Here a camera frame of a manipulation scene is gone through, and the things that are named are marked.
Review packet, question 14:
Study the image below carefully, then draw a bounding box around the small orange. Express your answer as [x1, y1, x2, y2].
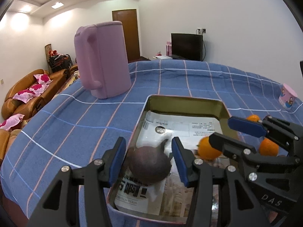
[246, 114, 260, 122]

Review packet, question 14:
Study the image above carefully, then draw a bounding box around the large orange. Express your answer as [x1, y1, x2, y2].
[258, 138, 279, 157]

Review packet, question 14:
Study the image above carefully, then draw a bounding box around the purple passion fruit with stem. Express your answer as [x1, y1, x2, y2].
[127, 138, 172, 184]

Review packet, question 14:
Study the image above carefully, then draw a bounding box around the pink cartoon mug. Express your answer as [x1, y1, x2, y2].
[278, 83, 298, 110]

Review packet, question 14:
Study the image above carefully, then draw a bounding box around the printed paper in tin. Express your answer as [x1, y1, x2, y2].
[115, 111, 222, 217]

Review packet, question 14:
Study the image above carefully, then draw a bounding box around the pink metal tin box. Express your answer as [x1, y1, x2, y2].
[107, 95, 237, 225]

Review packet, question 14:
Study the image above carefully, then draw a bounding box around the near orange sofa seat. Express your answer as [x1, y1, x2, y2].
[1, 114, 24, 164]

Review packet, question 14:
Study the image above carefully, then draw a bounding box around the black television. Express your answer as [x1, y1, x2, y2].
[171, 33, 203, 61]

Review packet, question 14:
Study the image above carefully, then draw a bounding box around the orange leather long sofa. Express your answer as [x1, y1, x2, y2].
[1, 69, 68, 120]

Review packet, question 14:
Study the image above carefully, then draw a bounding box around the pink floral cushion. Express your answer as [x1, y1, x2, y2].
[13, 74, 52, 103]

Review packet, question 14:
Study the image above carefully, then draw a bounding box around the pink electric kettle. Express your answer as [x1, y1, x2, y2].
[74, 21, 131, 99]

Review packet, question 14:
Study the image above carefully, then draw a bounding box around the brown wooden door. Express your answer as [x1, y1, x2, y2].
[112, 9, 140, 63]

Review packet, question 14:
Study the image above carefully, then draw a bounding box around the wall power socket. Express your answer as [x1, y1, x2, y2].
[196, 28, 206, 35]

